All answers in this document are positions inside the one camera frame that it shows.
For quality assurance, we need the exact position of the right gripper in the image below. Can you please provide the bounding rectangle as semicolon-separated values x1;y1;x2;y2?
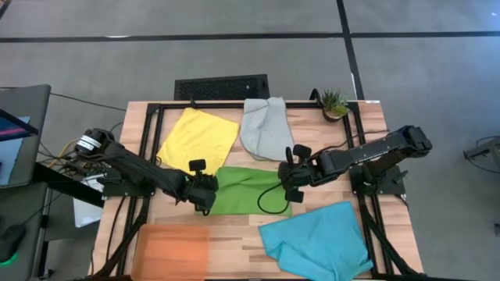
277;144;320;204

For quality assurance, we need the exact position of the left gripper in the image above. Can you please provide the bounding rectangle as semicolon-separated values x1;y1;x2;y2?
180;158;220;215

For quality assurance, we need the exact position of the green microfiber towel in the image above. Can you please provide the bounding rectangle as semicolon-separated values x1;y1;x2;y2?
209;166;293;218

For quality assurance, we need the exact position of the yellow microfiber towel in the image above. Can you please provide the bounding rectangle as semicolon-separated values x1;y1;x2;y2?
155;107;241;176

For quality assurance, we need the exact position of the grey waffle microfiber towel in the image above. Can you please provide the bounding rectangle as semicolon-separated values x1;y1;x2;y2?
239;96;296;162

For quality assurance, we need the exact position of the blue microfiber towel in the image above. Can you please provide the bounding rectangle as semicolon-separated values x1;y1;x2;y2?
257;201;374;281

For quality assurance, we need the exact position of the orange plastic tray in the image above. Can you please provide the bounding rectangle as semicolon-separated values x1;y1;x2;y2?
130;224;210;281

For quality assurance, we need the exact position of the small potted succulent plant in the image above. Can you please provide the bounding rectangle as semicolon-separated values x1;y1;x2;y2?
318;88;350;123

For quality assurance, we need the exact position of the black metal beam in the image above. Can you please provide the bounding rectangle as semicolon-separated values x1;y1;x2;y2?
33;162;105;208

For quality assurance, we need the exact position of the dark grey side desk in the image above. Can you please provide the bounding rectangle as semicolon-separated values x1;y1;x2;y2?
0;181;54;281

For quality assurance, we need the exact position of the grey metal stand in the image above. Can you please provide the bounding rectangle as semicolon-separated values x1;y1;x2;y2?
462;135;500;173

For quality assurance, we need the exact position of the grey laptop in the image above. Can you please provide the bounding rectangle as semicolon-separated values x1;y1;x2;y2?
0;84;52;190

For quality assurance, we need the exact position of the black computer mouse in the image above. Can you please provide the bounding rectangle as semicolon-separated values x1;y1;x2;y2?
0;224;27;263

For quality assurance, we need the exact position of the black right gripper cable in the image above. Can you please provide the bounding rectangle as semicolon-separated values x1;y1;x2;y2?
256;181;292;215

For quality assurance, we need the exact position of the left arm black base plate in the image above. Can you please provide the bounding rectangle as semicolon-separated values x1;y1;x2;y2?
102;165;157;198

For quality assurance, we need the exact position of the right arm power cable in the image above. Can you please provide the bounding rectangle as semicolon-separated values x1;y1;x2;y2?
312;130;391;157

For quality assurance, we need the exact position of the black aluminium table frame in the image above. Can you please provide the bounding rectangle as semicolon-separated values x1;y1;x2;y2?
89;100;427;281

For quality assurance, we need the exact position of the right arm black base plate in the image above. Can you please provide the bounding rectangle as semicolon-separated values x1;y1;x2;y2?
349;165;407;196

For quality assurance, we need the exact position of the thin black floor cable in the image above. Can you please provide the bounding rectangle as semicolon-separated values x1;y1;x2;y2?
49;92;128;112

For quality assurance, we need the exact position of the black cable bundle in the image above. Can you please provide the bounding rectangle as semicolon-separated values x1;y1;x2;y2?
37;121;126;184

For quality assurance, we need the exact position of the yellow cable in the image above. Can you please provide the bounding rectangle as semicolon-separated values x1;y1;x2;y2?
48;138;79;169

